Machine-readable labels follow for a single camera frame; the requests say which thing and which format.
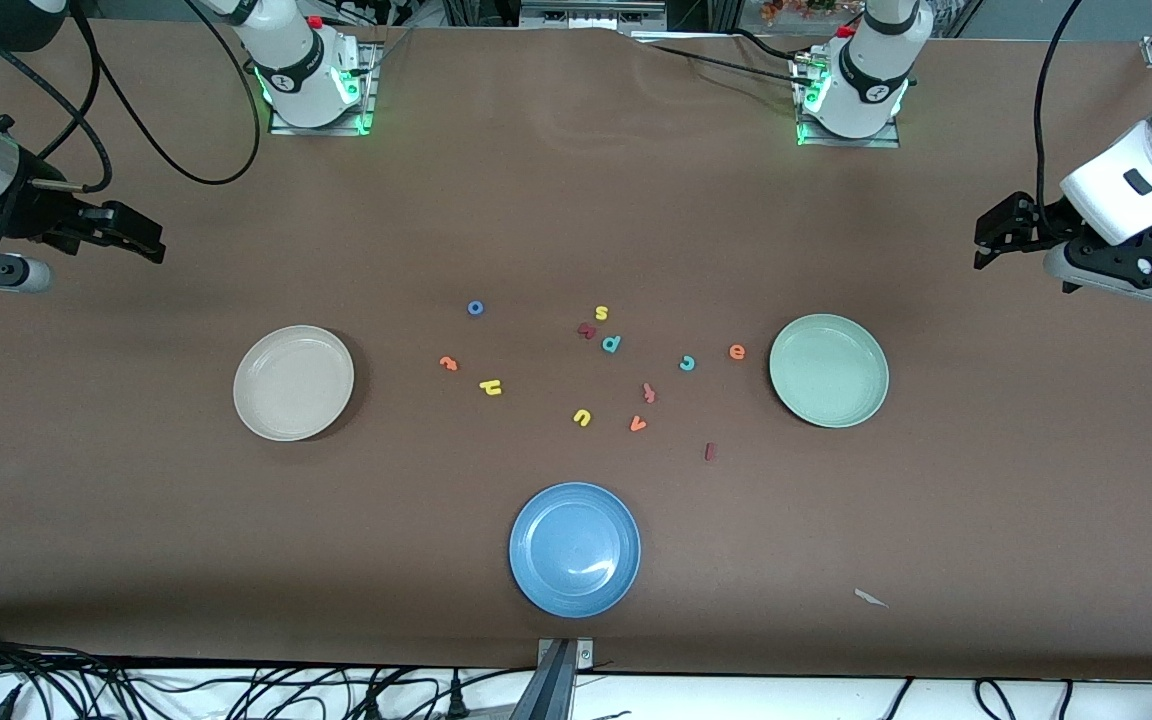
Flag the beige round plate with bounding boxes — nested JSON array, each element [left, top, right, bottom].
[[233, 325, 355, 442]]

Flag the green round plate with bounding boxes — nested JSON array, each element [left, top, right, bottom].
[[769, 314, 890, 429]]

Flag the brown table mat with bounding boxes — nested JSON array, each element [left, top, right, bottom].
[[0, 18, 1152, 681]]

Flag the orange artificial flowers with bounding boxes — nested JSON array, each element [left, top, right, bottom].
[[761, 0, 837, 23]]

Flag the silver power strip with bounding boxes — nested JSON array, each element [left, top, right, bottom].
[[521, 0, 667, 29]]

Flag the blue round plate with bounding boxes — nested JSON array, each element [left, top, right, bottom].
[[509, 482, 642, 619]]

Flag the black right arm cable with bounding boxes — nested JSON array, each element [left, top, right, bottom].
[[0, 0, 265, 191]]

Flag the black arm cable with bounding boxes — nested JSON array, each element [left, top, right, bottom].
[[1033, 0, 1087, 216], [0, 0, 265, 191]]

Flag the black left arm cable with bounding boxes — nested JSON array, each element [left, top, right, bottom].
[[1033, 0, 1087, 216]]

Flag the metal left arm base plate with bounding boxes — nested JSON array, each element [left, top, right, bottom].
[[794, 55, 902, 149]]

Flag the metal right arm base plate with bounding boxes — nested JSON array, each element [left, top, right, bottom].
[[269, 45, 379, 136]]

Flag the black base power cable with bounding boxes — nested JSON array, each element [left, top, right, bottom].
[[636, 28, 817, 91]]

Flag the grey metal camera mount bracket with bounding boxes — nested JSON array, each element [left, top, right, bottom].
[[511, 637, 597, 720]]

